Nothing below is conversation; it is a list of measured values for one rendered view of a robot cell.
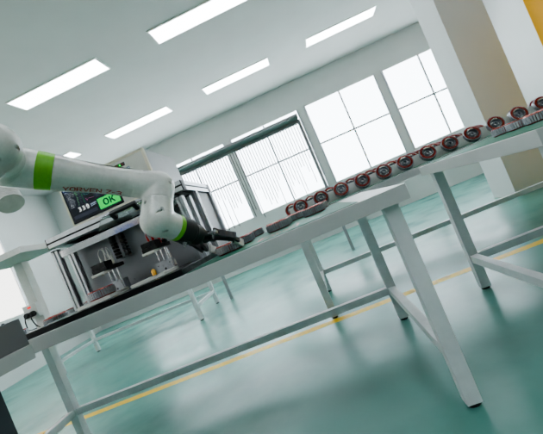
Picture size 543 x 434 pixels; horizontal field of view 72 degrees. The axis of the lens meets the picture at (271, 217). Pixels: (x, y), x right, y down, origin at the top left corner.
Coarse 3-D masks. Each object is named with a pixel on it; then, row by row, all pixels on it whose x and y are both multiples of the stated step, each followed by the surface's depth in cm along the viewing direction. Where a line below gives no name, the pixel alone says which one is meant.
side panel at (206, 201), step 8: (200, 192) 186; (200, 200) 176; (208, 200) 194; (208, 208) 187; (216, 208) 199; (208, 216) 177; (216, 216) 198; (208, 224) 174; (216, 224) 191; (224, 224) 201; (216, 240) 174
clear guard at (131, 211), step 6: (174, 198) 165; (126, 210) 138; (132, 210) 137; (138, 210) 136; (108, 216) 140; (120, 216) 137; (126, 216) 136; (132, 216) 134; (102, 222) 139; (108, 222) 138; (114, 222) 136; (120, 222) 135; (102, 228) 136; (108, 228) 135
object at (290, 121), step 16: (272, 128) 488; (288, 128) 500; (240, 144) 499; (192, 160) 490; (208, 160) 511; (256, 160) 506; (192, 176) 516; (224, 176) 511; (272, 192) 505; (256, 208) 508
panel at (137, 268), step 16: (192, 192) 173; (176, 208) 174; (128, 240) 177; (144, 240) 176; (80, 256) 180; (96, 256) 179; (128, 256) 178; (160, 256) 176; (176, 256) 175; (192, 256) 174; (112, 272) 179; (128, 272) 178; (144, 272) 177; (96, 288) 180
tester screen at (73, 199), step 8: (64, 192) 167; (72, 192) 166; (80, 192) 166; (72, 200) 166; (80, 200) 166; (88, 200) 166; (96, 200) 165; (72, 208) 167; (88, 208) 166; (104, 208) 165; (72, 216) 167; (88, 216) 166
